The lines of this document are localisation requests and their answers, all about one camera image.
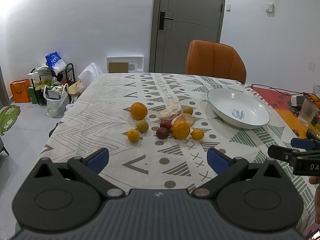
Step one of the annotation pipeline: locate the frosted glass cup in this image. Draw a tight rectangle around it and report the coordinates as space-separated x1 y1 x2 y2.
298 99 318 127

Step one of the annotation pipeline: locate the red orange table mat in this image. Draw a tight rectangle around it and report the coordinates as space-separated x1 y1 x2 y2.
249 85 319 138

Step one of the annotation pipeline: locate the small tangerine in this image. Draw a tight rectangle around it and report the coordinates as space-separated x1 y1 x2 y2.
127 129 140 142
190 129 204 140

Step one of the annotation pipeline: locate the white ceramic plate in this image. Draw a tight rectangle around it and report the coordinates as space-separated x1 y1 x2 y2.
207 88 270 129

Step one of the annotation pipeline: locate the white power adapter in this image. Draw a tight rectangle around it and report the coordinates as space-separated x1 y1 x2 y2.
291 95 305 107

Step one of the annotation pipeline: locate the large orange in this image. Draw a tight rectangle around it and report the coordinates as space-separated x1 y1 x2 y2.
171 120 190 140
130 102 148 120

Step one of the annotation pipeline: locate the green leaf floor mat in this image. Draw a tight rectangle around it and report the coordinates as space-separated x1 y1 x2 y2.
0 105 21 136

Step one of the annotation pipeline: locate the blue white plastic bag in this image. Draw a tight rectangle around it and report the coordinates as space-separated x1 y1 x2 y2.
46 52 67 75

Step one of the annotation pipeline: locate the right hand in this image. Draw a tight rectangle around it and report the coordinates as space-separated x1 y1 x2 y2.
309 176 320 224

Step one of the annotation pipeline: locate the green-brown kiwi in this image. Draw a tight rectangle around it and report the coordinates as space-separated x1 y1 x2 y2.
183 106 193 115
136 120 149 133

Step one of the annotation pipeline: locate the black metal rack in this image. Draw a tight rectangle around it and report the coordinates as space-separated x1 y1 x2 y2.
28 63 76 105

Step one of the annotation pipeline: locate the dark red plum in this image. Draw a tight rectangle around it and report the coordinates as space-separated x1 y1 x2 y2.
160 120 172 130
156 127 169 139

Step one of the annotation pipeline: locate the white plastic bag with items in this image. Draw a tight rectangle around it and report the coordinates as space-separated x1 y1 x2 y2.
43 84 69 118

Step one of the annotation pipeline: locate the black door handle lock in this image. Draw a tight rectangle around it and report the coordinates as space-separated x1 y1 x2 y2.
158 11 173 30

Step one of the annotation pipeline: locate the clear plastic bag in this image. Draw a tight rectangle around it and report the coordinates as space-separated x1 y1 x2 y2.
78 62 103 92

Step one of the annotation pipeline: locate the white foam packaging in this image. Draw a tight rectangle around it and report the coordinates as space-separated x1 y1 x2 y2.
106 56 144 73

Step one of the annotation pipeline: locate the peeled pomelo segment orange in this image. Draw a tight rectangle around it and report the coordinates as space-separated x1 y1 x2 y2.
171 113 194 127

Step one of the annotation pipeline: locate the large orange front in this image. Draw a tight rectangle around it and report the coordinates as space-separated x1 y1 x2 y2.
171 120 190 140

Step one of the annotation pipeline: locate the grey door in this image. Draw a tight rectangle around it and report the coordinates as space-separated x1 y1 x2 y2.
149 0 225 74

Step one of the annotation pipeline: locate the orange gift bag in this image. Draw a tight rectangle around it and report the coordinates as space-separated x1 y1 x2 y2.
10 79 30 103

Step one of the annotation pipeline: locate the dark red plum front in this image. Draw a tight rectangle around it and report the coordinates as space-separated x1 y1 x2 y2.
156 127 169 139

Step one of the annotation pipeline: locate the orange leather chair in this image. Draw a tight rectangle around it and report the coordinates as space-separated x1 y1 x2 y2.
185 40 247 83

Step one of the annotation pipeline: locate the black cable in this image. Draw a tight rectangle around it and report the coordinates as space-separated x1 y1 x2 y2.
251 83 320 98

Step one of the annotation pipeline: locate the patterned tablecloth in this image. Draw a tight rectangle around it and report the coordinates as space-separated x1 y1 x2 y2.
37 72 317 233

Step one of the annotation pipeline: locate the dark red plum back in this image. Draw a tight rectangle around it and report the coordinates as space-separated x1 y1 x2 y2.
160 120 172 130

